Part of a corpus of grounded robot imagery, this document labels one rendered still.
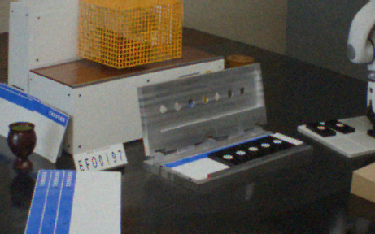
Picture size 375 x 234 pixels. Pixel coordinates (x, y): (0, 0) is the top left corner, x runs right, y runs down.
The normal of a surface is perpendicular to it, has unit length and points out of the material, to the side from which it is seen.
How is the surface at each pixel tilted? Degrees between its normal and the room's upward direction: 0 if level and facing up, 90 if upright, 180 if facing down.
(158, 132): 76
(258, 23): 90
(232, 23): 90
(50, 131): 69
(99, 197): 0
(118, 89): 90
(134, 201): 0
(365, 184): 90
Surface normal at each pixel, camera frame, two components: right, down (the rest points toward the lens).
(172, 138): 0.67, 0.02
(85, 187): 0.04, -0.95
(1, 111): -0.61, -0.26
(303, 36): -0.76, 0.17
